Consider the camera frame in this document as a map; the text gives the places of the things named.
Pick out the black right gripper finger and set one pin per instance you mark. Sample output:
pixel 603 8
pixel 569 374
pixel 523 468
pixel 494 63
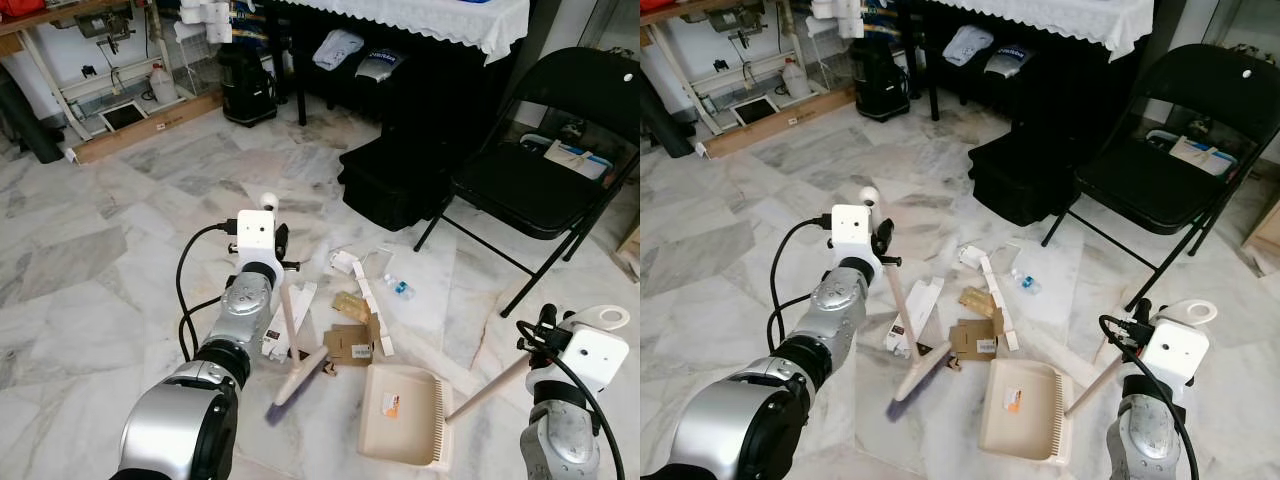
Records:
pixel 1137 311
pixel 547 315

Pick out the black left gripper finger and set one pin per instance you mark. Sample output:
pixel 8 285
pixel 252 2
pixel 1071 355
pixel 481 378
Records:
pixel 282 240
pixel 883 236

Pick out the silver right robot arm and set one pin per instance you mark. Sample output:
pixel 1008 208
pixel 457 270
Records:
pixel 1145 435
pixel 565 440

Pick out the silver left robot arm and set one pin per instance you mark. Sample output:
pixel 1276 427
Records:
pixel 835 310
pixel 235 315

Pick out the long white carton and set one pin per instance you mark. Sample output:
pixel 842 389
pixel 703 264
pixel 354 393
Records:
pixel 305 298
pixel 930 292

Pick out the small white box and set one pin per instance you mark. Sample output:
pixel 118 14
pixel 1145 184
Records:
pixel 345 262
pixel 970 255

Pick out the tan paper packet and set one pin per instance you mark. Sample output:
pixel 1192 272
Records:
pixel 975 299
pixel 349 303

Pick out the long white cardboard strip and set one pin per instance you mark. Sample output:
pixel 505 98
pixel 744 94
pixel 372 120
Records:
pixel 1000 300
pixel 375 305

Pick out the clear plastic wrapper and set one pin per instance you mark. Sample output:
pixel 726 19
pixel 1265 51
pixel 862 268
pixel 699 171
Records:
pixel 385 252
pixel 1010 246

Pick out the plain cardboard box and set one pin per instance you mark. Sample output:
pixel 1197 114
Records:
pixel 1265 230
pixel 631 250

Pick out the brown open cardboard box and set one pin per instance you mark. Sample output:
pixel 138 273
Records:
pixel 350 345
pixel 972 340

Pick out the small plastic water bottle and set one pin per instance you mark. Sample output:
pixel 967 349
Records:
pixel 1025 281
pixel 398 287

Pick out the black folding chair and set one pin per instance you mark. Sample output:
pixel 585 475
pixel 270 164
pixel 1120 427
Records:
pixel 520 190
pixel 1150 185

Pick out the black fabric bag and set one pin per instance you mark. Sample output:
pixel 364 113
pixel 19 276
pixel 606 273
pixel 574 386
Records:
pixel 400 180
pixel 1030 175

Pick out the black canister appliance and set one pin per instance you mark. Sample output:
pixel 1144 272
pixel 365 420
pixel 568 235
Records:
pixel 880 90
pixel 247 95

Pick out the long brown cardboard box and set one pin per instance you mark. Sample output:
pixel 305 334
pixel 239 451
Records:
pixel 790 118
pixel 150 125

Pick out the black table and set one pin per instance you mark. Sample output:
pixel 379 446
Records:
pixel 930 85
pixel 300 90

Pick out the white box with blue print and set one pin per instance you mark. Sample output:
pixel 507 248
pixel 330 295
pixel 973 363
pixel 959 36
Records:
pixel 578 160
pixel 1200 155

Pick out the white plastic jug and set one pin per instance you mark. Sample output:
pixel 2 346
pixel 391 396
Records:
pixel 163 88
pixel 796 82

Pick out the white framed tablet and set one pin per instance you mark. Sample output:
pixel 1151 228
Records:
pixel 124 116
pixel 757 111

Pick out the silver blue printed bag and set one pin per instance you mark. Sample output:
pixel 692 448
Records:
pixel 1008 63
pixel 380 68

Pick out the white folded garment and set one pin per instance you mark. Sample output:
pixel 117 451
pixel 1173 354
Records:
pixel 968 46
pixel 338 50

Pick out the black rolled mat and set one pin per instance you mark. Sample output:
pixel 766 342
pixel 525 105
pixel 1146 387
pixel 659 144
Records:
pixel 30 125
pixel 663 125

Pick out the white paper rolls pack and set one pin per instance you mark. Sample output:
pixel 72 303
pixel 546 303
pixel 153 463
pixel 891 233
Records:
pixel 838 17
pixel 205 20

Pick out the white metal rack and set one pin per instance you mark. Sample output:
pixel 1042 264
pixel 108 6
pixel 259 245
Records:
pixel 47 80
pixel 680 75

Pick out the white lace tablecloth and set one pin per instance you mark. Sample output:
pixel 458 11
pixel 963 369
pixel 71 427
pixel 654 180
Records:
pixel 430 25
pixel 1060 22

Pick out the wooden workbench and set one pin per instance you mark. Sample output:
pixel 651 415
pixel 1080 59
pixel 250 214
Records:
pixel 40 15

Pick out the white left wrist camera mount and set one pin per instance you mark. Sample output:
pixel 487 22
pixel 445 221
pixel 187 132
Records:
pixel 255 240
pixel 850 232

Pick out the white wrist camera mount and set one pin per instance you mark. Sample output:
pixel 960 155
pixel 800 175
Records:
pixel 255 240
pixel 595 355
pixel 1175 350
pixel 850 232

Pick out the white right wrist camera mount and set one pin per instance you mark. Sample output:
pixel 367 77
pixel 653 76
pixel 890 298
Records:
pixel 1175 350
pixel 595 355

